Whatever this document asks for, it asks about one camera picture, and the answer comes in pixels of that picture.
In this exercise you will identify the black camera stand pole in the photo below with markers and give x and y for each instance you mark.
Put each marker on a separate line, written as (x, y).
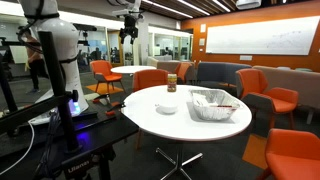
(56, 86)

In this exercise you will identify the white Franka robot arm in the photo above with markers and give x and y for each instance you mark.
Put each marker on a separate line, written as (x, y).
(63, 50)

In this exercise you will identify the small round white table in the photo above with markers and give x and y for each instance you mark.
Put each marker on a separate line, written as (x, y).
(132, 69)

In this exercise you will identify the red marker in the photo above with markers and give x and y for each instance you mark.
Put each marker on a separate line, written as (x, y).
(225, 106)

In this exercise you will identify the black stereo camera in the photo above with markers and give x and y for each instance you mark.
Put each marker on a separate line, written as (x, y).
(85, 27)

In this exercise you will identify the orange chair grey shell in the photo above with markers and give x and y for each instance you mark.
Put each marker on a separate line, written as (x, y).
(256, 85)

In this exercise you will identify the long beige sofa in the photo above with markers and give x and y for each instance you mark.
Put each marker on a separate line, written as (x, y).
(296, 80)

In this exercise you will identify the black Ulanzi clamp mount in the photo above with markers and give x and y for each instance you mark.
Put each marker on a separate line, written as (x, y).
(78, 166)

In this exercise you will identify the orange black clamp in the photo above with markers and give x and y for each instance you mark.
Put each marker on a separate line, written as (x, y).
(113, 110)
(100, 99)

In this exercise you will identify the blue grey sofa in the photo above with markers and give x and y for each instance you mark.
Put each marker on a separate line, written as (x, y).
(216, 72)

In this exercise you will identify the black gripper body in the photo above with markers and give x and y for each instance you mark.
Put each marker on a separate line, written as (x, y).
(130, 26)

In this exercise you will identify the person in dark trousers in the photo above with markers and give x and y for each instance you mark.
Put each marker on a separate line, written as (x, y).
(33, 63)

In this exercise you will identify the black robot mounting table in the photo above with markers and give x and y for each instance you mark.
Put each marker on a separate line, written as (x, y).
(106, 131)

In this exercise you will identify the white ceiling projector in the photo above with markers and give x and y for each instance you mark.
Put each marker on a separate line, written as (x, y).
(248, 3)

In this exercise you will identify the peanut butter jar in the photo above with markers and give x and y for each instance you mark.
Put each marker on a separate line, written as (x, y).
(171, 83)

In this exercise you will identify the large round white table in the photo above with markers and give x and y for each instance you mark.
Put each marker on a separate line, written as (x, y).
(160, 123)

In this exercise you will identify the aluminium foil tray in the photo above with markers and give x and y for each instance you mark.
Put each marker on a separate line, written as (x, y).
(213, 114)

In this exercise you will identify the white bowl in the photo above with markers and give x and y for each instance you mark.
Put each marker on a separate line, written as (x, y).
(168, 109)

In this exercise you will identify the whiteboard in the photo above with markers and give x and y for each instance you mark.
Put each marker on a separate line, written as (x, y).
(263, 36)

